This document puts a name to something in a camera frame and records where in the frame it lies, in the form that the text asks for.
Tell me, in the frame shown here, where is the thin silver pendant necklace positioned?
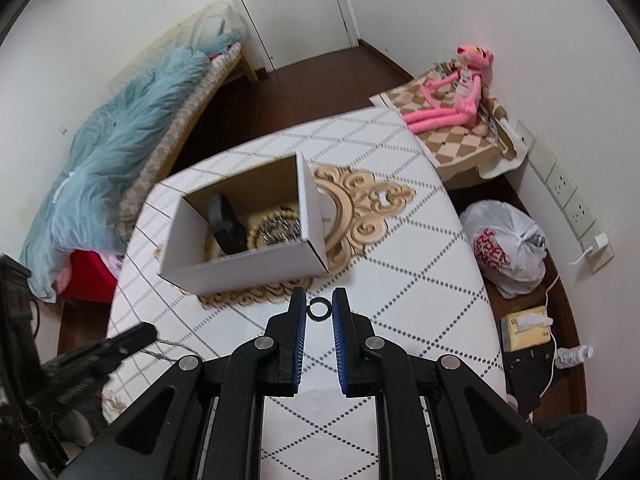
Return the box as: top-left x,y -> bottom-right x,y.
144,336 -> 204,363

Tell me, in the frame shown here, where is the black smart watch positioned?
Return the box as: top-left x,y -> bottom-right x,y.
207,194 -> 247,256

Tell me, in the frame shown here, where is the wooden bead bracelet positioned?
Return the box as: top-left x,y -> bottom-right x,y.
246,205 -> 302,252

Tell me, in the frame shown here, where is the patterned white tablecloth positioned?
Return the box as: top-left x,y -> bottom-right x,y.
102,104 -> 504,480

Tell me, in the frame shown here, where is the red bed sheet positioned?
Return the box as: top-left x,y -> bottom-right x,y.
58,250 -> 117,304

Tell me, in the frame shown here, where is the tissue box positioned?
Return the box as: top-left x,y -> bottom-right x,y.
499,306 -> 553,352

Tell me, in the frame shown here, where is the white plastic bag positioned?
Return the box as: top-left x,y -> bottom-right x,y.
460,200 -> 547,299

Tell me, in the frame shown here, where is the white cardboard box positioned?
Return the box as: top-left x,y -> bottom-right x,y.
160,153 -> 329,296

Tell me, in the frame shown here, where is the teal fluffy blanket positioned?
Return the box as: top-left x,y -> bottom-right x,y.
20,47 -> 207,304

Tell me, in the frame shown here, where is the small white bottle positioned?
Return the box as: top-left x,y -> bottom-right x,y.
554,346 -> 594,370

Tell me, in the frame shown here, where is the checkered beige cushion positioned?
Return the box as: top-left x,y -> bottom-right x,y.
370,58 -> 527,188

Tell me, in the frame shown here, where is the bed with patterned mattress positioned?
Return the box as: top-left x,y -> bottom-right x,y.
107,1 -> 255,240

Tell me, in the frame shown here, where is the pink panther plush toy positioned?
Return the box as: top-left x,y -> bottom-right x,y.
402,44 -> 494,134

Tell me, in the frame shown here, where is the white door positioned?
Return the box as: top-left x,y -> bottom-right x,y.
233,0 -> 358,72

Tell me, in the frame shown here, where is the white wall socket strip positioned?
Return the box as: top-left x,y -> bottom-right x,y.
515,120 -> 601,240

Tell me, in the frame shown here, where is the white charger with cable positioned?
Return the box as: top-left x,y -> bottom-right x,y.
540,232 -> 610,397

